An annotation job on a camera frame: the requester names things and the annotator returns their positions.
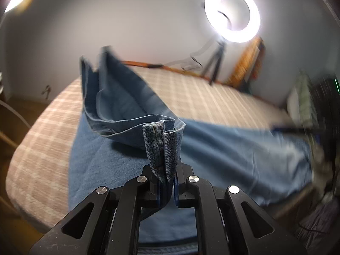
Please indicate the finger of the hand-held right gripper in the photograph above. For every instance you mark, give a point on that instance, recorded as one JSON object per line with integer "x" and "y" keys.
{"x": 292, "y": 129}

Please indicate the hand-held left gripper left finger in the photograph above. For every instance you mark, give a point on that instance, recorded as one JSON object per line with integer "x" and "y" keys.
{"x": 154, "y": 188}

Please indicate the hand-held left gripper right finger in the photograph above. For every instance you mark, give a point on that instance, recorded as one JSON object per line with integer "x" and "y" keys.
{"x": 183, "y": 188}

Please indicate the blue denim pants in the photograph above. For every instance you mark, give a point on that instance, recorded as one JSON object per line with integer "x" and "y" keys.
{"x": 225, "y": 151}

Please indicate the green striped white pillow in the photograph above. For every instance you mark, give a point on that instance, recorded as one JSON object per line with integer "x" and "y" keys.
{"x": 300, "y": 98}

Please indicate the wooden framed object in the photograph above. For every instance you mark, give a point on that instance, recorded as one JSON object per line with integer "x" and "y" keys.
{"x": 244, "y": 63}

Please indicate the dark cloth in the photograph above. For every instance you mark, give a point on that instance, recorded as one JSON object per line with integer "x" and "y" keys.
{"x": 321, "y": 228}

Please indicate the orange wooden bed edge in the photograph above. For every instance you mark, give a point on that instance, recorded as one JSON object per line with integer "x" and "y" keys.
{"x": 138, "y": 63}

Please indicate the black phone holder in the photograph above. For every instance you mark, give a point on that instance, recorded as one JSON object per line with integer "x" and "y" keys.
{"x": 224, "y": 14}

